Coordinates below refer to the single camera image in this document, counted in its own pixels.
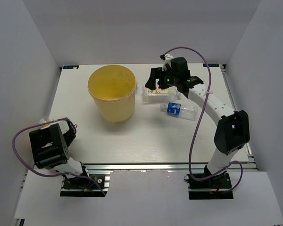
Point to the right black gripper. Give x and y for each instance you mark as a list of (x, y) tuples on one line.
[(157, 73)]

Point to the clear bottle apple label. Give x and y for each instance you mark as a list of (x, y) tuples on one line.
[(159, 96)]

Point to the clear bottle blue label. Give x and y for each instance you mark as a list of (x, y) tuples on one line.
[(179, 110)]

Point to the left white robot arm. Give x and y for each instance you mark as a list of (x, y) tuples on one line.
[(50, 148)]

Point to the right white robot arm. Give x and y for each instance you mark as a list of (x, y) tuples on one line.
[(232, 127)]

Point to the yellow plastic bin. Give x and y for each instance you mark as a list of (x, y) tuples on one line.
[(112, 88)]

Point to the right blue table sticker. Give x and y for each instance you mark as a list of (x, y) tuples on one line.
[(211, 65)]

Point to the blue table sticker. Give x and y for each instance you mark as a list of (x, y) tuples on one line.
[(211, 65), (70, 67)]

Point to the left blue table sticker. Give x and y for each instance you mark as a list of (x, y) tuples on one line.
[(70, 67)]

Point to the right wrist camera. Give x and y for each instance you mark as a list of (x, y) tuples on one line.
[(166, 58)]

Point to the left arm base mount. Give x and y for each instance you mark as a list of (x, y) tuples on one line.
[(86, 188)]

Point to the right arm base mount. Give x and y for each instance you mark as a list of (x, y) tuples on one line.
[(215, 188)]

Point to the aluminium table rail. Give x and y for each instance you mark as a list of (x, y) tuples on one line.
[(160, 166)]

